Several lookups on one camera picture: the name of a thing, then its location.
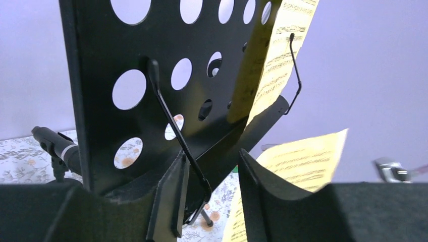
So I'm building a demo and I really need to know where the floral patterned table cloth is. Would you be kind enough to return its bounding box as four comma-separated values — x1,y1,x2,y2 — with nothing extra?
1,136,239,241

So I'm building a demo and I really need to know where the black tripod music stand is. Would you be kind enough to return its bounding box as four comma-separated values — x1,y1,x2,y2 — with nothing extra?
59,0,302,228

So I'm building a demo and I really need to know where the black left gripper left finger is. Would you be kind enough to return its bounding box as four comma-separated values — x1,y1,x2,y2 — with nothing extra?
1,152,189,241

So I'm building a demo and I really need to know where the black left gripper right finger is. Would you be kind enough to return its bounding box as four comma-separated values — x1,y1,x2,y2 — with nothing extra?
239,150,427,241

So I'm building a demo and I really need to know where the yellow sheet music page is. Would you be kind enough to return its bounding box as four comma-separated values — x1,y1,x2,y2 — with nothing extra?
222,128,349,242
227,1,318,123

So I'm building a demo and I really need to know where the black left microphone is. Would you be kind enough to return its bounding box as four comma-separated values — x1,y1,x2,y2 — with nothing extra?
32,126,82,183

